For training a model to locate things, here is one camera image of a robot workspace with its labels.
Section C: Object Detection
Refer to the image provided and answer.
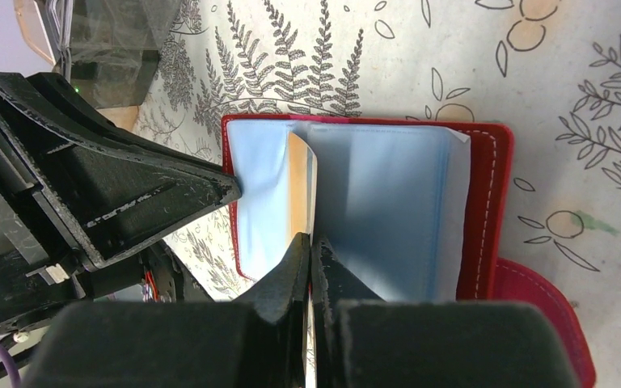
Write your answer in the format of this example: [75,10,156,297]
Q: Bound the red leather card holder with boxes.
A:
[222,114,596,387]

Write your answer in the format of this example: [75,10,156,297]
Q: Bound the clear acrylic card organizer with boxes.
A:
[13,0,181,108]

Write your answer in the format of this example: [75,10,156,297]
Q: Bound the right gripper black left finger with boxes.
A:
[23,233,311,387]

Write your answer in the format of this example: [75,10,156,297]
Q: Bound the wooden block base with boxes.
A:
[97,106,139,132]

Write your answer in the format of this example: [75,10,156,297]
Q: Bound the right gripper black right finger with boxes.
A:
[311,240,581,387]

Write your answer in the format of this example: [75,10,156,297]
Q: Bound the floral patterned table mat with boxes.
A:
[133,1,621,387]

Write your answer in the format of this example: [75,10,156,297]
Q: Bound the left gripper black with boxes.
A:
[0,73,241,333]

